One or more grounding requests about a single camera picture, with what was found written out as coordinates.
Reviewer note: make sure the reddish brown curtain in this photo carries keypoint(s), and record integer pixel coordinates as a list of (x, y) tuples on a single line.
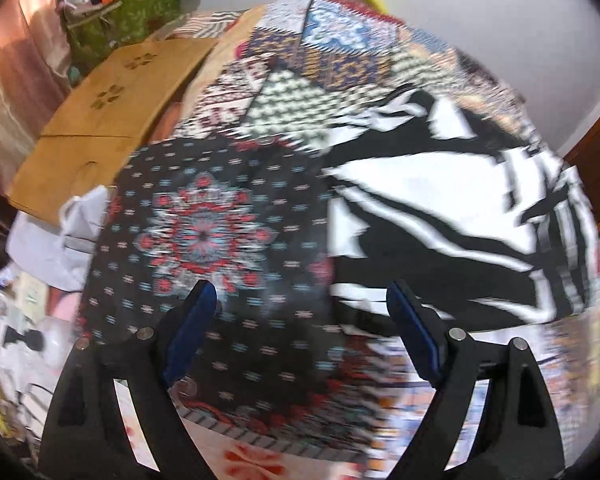
[(15, 60)]

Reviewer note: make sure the wooden lap desk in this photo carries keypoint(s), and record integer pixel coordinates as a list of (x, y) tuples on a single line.
[(110, 110)]

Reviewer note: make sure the striped bed sheet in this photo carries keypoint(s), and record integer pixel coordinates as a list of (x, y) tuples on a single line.
[(205, 22)]

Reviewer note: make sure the green patterned bag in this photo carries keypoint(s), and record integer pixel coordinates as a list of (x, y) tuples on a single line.
[(130, 20)]

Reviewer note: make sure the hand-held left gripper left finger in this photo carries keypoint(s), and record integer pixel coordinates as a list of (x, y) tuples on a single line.
[(187, 340)]

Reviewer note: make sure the brown wooden door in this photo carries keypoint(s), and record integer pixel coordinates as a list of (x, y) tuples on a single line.
[(595, 160)]

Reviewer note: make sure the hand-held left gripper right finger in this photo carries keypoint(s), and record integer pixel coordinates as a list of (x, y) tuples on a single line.
[(417, 332)]

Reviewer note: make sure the patchwork printed blanket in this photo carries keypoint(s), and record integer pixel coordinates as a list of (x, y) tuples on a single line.
[(205, 230)]

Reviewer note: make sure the white plastic bag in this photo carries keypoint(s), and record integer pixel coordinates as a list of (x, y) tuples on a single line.
[(55, 245)]

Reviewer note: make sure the pile of papers and packets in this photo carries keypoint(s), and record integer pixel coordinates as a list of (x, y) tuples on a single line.
[(20, 335)]

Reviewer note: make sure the black and white patterned garment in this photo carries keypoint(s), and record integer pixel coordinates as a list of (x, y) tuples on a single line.
[(430, 190)]

